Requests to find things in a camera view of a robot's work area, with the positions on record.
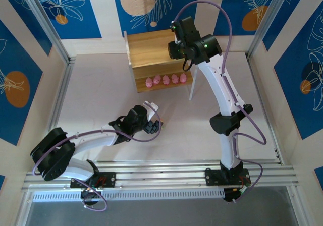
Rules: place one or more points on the pink plastic pig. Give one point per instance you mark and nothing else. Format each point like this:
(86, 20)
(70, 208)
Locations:
(149, 82)
(183, 78)
(157, 79)
(174, 79)
(165, 79)

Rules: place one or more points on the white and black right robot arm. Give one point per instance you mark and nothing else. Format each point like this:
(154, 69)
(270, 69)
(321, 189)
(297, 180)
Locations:
(222, 89)

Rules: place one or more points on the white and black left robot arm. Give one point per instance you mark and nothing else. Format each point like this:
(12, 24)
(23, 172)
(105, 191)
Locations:
(93, 141)

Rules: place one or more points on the grey metal sheet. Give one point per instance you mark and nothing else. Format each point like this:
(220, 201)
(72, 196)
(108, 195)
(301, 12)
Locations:
(161, 213)

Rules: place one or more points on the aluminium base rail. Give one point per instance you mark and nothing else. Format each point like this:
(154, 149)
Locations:
(161, 171)

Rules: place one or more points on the wooden shelf with white frame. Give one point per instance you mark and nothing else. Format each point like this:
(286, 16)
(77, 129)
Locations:
(151, 52)

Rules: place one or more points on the aluminium frame post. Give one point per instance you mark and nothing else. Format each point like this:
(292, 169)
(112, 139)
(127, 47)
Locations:
(270, 21)
(50, 26)

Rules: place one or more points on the aluminium side rail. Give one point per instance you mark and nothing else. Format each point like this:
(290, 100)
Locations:
(57, 110)
(268, 110)

